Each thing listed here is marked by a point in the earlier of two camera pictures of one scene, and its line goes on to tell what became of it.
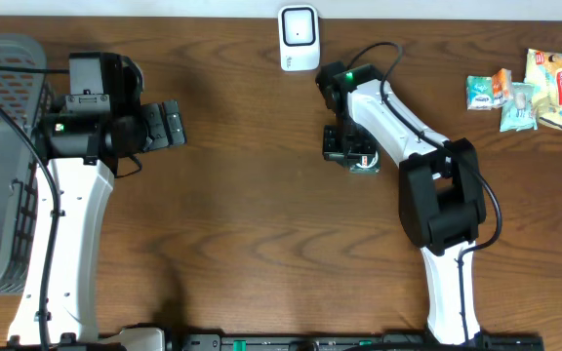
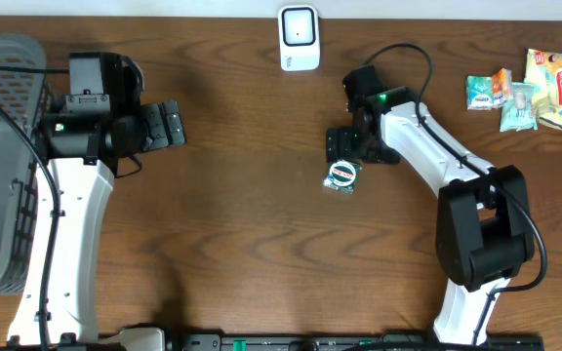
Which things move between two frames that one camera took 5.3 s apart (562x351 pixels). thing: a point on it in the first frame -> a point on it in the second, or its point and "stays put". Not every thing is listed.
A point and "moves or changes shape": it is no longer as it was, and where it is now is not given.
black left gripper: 163,136 stays put
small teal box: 479,93 stays put
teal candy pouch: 519,114 stays put
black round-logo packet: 364,162 moves or changes shape
